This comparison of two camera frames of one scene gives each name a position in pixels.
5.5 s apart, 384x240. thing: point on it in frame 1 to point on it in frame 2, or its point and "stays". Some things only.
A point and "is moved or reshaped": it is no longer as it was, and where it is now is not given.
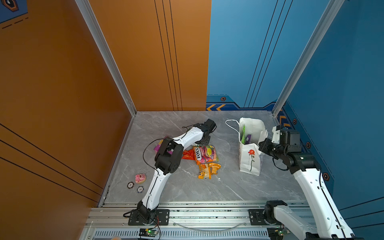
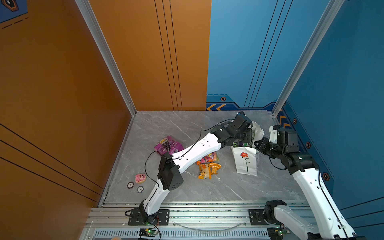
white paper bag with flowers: [250, 155] is moved or reshaped
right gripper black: [263, 147] stays
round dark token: [130, 185] stays
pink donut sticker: [139, 178] stays
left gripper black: [207, 141] to [247, 134]
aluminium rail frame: [187, 221] stays
